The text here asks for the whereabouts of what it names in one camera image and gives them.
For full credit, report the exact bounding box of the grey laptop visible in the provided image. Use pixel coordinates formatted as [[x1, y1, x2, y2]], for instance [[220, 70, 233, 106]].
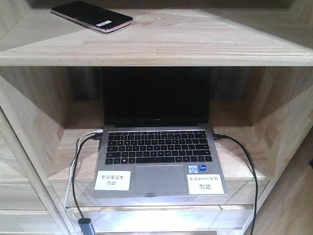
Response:
[[94, 67, 227, 198]]

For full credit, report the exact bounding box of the black foldable smartphone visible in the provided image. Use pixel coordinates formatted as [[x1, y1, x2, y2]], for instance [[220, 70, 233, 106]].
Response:
[[51, 0, 133, 33]]

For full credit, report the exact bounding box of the black laptop cable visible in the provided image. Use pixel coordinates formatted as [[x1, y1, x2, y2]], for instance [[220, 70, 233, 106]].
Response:
[[212, 133, 259, 235], [72, 135, 103, 221]]

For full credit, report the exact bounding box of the wooden desk shelf unit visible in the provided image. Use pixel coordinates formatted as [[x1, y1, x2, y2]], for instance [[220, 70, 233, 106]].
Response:
[[0, 0, 313, 235]]

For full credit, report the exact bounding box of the grey usb hub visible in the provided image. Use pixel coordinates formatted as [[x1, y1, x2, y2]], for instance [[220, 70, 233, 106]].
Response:
[[78, 218, 96, 235]]

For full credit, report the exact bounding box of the white laptop cable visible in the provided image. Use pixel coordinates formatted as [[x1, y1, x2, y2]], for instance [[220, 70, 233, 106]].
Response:
[[64, 129, 104, 209]]

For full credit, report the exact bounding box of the black right laptop cable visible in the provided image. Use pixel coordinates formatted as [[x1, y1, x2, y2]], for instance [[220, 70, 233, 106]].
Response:
[[212, 133, 259, 235]]

